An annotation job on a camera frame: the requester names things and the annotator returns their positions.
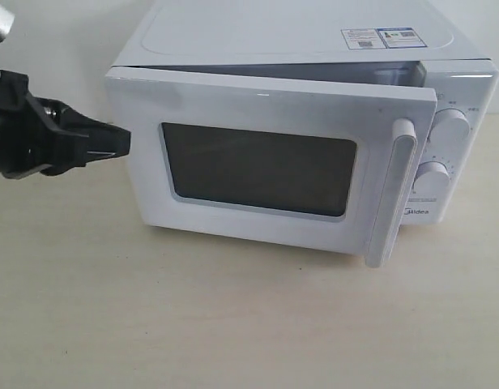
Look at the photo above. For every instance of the blue energy label sticker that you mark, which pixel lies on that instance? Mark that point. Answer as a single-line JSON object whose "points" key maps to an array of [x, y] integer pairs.
{"points": [[400, 38]]}

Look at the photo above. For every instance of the white Midea microwave body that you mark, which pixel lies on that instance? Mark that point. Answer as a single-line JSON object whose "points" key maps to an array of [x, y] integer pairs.
{"points": [[303, 40]]}

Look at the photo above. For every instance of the white warning label sticker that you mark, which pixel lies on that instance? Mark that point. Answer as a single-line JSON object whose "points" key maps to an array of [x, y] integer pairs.
{"points": [[362, 39]]}

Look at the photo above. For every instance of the lower white timer knob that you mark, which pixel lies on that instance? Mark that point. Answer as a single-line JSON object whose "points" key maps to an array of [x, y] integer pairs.
{"points": [[431, 177]]}

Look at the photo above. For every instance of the upper white power knob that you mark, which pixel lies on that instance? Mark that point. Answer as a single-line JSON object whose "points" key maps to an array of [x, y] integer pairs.
{"points": [[450, 127]]}

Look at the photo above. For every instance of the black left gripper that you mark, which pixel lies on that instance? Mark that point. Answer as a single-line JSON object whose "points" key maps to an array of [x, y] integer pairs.
{"points": [[33, 130]]}

